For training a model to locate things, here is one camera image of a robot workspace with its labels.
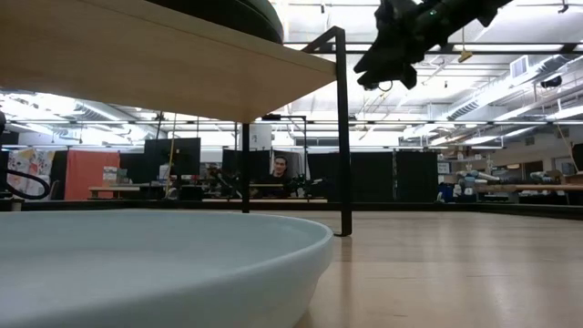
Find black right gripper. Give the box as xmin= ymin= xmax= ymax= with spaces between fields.
xmin=353 ymin=0 xmax=441 ymax=91

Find sage green plate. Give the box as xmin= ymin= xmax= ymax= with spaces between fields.
xmin=148 ymin=0 xmax=285 ymax=46

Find light blue plate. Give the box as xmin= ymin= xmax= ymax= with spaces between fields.
xmin=0 ymin=208 xmax=336 ymax=328

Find wooden shelf with black legs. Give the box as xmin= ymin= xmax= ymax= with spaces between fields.
xmin=0 ymin=0 xmax=354 ymax=238

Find black partition panels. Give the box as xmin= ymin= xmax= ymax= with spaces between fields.
xmin=307 ymin=151 xmax=439 ymax=204

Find person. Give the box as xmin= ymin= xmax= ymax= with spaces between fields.
xmin=268 ymin=154 xmax=292 ymax=186

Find long wooden table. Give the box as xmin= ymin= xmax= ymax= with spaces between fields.
xmin=202 ymin=182 xmax=329 ymax=204

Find wooden top workbench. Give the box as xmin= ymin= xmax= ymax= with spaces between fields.
xmin=473 ymin=181 xmax=583 ymax=206

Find low wooden bench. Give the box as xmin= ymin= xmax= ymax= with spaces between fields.
xmin=88 ymin=184 xmax=142 ymax=200

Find orange-red partition panel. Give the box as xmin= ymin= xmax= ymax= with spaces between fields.
xmin=65 ymin=149 xmax=121 ymax=201

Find colourful printed curtain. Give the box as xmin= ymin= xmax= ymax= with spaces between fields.
xmin=6 ymin=148 xmax=56 ymax=197

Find silver ceiling air duct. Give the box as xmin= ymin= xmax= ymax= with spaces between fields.
xmin=448 ymin=54 xmax=583 ymax=122

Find black table frame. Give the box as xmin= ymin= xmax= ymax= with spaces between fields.
xmin=0 ymin=199 xmax=583 ymax=221

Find black looped cable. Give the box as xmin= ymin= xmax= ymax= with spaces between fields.
xmin=0 ymin=169 xmax=53 ymax=202

